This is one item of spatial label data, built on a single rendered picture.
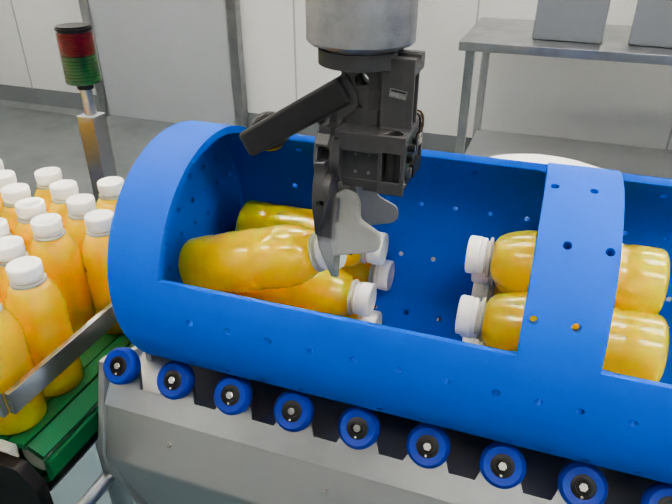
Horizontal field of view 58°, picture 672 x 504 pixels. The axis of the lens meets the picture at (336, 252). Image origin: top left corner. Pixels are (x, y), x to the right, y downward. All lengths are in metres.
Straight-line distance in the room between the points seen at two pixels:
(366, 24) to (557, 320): 0.27
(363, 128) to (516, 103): 3.42
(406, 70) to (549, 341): 0.24
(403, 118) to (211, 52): 3.96
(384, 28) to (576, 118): 3.48
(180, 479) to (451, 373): 0.40
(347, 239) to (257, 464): 0.31
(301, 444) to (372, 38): 0.44
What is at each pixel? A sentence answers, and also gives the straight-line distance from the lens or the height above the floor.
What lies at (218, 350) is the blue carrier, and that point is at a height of 1.06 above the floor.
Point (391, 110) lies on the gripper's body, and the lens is 0.52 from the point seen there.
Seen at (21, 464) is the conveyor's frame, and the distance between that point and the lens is 0.81.
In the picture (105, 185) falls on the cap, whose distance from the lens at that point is 0.98.
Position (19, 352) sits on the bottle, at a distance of 0.78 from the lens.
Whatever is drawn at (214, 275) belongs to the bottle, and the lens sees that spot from 0.65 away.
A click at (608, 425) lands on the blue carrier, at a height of 1.08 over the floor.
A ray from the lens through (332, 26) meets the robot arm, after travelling 0.49.
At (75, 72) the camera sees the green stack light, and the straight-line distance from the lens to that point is 1.22.
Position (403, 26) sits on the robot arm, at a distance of 0.50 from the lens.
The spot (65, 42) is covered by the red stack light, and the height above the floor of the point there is 1.24.
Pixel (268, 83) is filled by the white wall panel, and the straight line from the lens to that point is 4.35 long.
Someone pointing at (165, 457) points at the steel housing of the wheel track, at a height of 0.86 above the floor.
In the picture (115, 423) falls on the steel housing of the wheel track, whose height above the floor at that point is 0.89.
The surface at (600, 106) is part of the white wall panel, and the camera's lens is 3.93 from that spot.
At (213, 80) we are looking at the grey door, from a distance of 4.50.
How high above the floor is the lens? 1.45
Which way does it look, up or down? 30 degrees down
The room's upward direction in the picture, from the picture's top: straight up
